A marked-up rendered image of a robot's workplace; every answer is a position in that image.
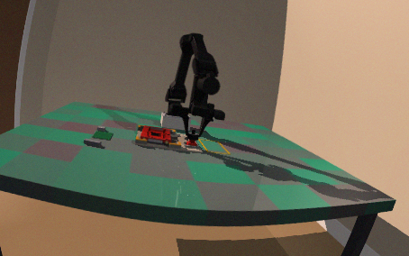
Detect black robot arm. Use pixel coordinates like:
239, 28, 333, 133
165, 33, 221, 118

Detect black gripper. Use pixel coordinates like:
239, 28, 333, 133
169, 91, 225, 137

